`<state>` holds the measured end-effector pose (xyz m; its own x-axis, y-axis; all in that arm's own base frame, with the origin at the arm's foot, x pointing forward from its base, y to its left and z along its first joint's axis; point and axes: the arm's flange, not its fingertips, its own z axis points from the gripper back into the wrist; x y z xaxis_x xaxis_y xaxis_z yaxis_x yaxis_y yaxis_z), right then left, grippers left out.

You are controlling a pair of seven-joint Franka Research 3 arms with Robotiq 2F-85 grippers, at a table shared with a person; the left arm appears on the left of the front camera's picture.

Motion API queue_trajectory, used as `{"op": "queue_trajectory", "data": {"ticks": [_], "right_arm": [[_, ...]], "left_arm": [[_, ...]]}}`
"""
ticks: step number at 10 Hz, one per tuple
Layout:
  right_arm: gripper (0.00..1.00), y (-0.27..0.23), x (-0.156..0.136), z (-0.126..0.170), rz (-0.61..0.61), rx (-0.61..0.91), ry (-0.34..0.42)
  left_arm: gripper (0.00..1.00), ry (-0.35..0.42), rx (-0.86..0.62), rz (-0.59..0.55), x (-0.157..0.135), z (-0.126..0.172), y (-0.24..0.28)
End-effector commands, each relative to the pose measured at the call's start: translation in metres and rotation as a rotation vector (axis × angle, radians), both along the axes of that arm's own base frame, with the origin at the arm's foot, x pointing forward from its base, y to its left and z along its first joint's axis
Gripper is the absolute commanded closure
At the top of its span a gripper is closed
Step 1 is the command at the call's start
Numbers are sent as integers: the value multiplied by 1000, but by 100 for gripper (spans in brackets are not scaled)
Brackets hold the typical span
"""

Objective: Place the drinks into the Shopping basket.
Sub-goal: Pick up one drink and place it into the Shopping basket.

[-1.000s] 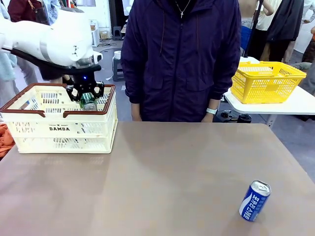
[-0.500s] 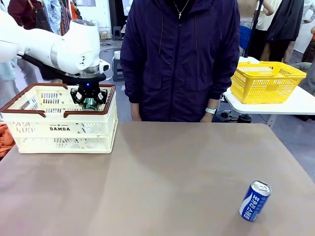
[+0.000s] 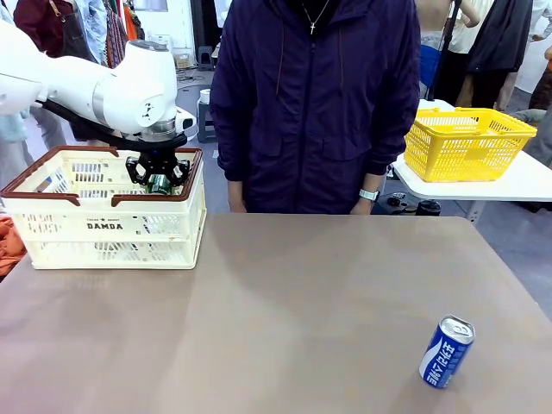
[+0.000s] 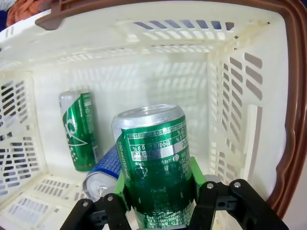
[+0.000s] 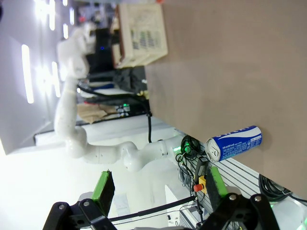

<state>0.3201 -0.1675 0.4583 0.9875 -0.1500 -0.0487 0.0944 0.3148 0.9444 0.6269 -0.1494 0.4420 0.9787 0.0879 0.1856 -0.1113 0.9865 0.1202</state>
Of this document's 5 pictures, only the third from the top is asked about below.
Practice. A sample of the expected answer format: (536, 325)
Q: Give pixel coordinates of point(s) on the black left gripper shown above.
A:
(157, 160)

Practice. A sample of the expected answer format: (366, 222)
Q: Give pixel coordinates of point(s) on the maroon garment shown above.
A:
(39, 26)

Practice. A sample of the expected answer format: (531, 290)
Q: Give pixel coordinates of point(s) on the black stand pole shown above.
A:
(444, 47)

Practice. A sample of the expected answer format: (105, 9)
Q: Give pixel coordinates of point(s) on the light blue shirt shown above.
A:
(92, 26)

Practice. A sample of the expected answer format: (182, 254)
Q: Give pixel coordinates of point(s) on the black tumbler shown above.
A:
(428, 208)

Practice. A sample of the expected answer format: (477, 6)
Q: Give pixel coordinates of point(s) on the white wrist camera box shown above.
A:
(186, 122)

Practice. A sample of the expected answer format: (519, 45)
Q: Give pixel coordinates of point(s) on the patterned hanging garments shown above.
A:
(117, 34)

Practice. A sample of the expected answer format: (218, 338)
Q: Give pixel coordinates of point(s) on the navy sleeved right forearm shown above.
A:
(228, 142)

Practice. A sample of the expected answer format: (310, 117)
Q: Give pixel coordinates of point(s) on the green drink can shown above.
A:
(158, 184)

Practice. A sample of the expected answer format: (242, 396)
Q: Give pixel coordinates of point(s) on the black hanging jacket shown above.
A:
(500, 39)

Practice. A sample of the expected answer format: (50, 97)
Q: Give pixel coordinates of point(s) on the orange cloth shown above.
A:
(8, 246)

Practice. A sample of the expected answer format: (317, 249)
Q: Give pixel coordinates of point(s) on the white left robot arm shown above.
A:
(129, 86)

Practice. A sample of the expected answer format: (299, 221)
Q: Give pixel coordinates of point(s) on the cream basket with brown rim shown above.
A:
(108, 226)

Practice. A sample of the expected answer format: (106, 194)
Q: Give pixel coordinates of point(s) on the yellow plastic shopping basket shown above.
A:
(466, 146)

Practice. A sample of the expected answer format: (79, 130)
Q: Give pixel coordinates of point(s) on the person's right hand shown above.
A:
(237, 202)

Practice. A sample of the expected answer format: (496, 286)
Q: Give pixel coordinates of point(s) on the blue white drink can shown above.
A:
(444, 353)

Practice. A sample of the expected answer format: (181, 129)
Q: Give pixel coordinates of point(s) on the small grey plastic stool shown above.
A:
(206, 56)

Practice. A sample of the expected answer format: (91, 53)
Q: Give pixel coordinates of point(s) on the small cardboard box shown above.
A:
(183, 60)

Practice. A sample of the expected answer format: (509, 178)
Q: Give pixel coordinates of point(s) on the person in navy jacket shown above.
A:
(310, 108)

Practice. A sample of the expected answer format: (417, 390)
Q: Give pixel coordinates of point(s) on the silver wristwatch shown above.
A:
(369, 195)

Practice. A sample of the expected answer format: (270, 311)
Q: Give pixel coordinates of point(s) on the person's left hand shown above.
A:
(365, 208)

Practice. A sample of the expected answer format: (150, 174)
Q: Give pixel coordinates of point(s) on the navy sleeved left forearm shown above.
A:
(390, 146)

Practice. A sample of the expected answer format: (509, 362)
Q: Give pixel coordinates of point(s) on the white side table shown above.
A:
(496, 185)

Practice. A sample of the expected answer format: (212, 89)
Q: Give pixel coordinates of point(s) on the bystander in cream shirt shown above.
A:
(468, 30)

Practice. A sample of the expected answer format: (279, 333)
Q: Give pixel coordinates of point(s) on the grey stool with white top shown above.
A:
(206, 116)

